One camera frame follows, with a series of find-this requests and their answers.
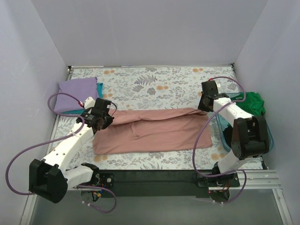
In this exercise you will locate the aluminium frame rail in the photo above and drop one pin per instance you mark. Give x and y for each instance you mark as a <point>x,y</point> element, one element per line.
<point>261,201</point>

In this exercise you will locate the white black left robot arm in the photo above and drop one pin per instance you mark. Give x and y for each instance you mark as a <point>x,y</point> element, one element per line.
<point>50,177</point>

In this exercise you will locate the folded teal t-shirt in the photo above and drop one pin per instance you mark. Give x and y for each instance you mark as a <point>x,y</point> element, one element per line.
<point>99,90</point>

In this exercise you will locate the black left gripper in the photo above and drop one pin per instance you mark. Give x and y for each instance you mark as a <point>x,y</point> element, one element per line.
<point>106,121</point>

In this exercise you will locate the green t-shirt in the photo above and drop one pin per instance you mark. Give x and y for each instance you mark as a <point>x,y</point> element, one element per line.
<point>253,104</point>

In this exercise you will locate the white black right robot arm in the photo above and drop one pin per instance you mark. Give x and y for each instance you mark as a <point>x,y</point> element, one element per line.
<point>250,137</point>

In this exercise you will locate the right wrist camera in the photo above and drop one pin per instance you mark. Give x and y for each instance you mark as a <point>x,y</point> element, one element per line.
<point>209,88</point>

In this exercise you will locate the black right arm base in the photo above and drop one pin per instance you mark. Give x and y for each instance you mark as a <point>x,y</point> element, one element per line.
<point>224,181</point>

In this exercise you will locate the folded purple t-shirt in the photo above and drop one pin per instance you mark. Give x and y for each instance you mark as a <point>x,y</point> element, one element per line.
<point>75,93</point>

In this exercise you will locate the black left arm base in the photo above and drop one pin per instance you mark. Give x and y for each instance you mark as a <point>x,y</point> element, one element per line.
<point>102,179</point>

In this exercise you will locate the pink t-shirt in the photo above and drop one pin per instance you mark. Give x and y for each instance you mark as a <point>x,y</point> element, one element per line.
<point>154,131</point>

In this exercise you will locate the blue plastic bin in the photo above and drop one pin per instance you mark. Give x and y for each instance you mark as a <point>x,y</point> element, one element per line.
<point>222,124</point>

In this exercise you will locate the black t-shirt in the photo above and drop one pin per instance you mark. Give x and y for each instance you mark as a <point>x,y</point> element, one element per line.
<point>228,135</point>

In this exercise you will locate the floral patterned tablecloth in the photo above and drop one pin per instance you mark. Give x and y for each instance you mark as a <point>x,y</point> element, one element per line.
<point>150,88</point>

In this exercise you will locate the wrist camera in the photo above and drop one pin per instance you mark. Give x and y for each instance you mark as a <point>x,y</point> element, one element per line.
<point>98,103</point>
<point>209,88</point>

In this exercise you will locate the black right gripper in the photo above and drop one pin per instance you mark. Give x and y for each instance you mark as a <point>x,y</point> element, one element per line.
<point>204,104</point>

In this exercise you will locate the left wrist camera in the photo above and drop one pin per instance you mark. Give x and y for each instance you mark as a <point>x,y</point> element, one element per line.
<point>98,103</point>

